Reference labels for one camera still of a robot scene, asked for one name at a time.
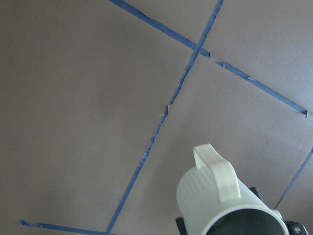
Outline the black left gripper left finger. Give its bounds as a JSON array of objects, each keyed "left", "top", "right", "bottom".
[{"left": 175, "top": 217, "right": 188, "bottom": 235}]

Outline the white ribbed mug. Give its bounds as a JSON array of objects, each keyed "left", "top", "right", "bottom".
[{"left": 176, "top": 144, "right": 289, "bottom": 235}]

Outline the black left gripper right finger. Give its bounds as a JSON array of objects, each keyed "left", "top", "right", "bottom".
[{"left": 250, "top": 187, "right": 307, "bottom": 235}]

